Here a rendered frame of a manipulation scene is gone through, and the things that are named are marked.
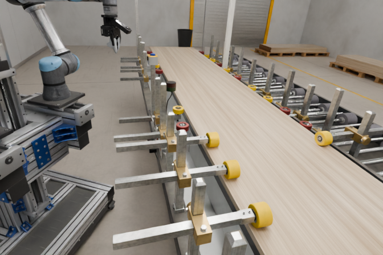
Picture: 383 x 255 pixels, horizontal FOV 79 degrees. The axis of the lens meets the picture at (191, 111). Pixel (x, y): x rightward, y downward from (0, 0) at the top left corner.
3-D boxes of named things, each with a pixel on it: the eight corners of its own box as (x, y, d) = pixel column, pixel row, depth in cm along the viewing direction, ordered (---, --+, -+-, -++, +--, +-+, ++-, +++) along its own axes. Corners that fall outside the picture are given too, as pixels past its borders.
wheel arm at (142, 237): (113, 251, 69) (112, 243, 67) (113, 241, 72) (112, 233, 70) (263, 220, 82) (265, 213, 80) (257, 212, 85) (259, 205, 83)
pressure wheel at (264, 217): (257, 207, 78) (246, 201, 86) (260, 231, 78) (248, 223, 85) (273, 204, 80) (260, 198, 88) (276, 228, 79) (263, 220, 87)
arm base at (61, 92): (36, 98, 137) (32, 82, 133) (56, 90, 150) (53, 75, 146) (58, 102, 134) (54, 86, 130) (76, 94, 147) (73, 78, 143)
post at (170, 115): (166, 187, 135) (167, 113, 115) (165, 183, 138) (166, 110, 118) (172, 186, 136) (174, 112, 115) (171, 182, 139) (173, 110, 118)
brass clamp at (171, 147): (167, 153, 116) (167, 144, 114) (163, 138, 127) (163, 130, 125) (179, 151, 117) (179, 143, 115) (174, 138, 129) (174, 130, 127)
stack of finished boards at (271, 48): (326, 52, 869) (327, 48, 862) (270, 52, 803) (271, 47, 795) (311, 48, 935) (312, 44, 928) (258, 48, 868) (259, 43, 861)
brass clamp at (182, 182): (177, 189, 94) (178, 179, 92) (171, 167, 106) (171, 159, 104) (192, 186, 96) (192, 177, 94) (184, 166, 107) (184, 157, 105)
